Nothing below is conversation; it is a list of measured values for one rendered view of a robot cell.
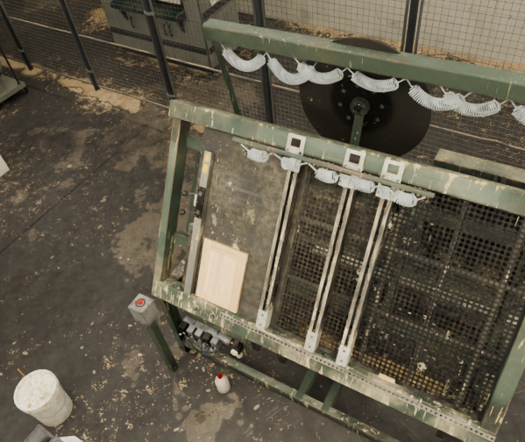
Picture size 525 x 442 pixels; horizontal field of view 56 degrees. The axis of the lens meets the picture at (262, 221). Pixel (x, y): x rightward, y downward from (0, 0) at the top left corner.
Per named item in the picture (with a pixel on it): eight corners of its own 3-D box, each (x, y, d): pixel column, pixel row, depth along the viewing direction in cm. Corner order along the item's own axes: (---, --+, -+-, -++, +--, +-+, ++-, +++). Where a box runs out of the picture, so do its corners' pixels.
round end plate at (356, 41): (299, 146, 329) (292, 31, 270) (302, 140, 332) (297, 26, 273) (418, 179, 297) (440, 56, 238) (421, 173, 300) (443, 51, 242)
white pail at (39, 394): (26, 416, 374) (-4, 389, 339) (56, 382, 390) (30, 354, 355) (54, 438, 361) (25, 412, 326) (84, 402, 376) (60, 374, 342)
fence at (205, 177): (187, 289, 329) (183, 291, 326) (208, 150, 299) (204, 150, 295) (193, 292, 327) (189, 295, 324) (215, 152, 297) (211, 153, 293)
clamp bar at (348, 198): (305, 342, 295) (287, 360, 274) (353, 146, 256) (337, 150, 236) (321, 349, 291) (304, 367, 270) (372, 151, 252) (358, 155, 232)
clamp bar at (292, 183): (258, 321, 307) (237, 337, 287) (296, 131, 269) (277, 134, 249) (272, 327, 304) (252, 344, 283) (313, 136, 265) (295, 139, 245)
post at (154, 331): (168, 369, 388) (141, 319, 333) (173, 363, 391) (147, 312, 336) (174, 373, 385) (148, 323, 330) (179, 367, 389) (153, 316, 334)
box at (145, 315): (135, 321, 332) (127, 306, 319) (146, 307, 339) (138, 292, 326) (149, 328, 328) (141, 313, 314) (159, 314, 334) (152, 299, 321)
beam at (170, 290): (160, 288, 348) (150, 294, 339) (163, 274, 344) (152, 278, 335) (491, 441, 261) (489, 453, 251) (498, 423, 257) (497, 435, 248)
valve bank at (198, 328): (176, 342, 339) (167, 324, 321) (188, 325, 347) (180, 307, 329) (238, 374, 319) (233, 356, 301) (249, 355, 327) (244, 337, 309)
